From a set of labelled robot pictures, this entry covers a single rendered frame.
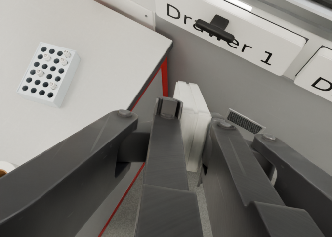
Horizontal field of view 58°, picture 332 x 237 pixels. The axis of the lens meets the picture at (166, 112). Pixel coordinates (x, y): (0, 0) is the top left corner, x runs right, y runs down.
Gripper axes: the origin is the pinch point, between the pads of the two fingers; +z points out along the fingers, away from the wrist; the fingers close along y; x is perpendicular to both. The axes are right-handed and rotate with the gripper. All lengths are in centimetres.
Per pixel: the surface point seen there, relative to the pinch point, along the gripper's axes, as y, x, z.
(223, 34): 7.7, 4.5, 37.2
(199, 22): 3.4, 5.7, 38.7
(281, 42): 17.6, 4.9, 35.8
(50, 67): -25, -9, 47
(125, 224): -5, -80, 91
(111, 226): -11, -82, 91
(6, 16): -41, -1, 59
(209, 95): 14, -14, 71
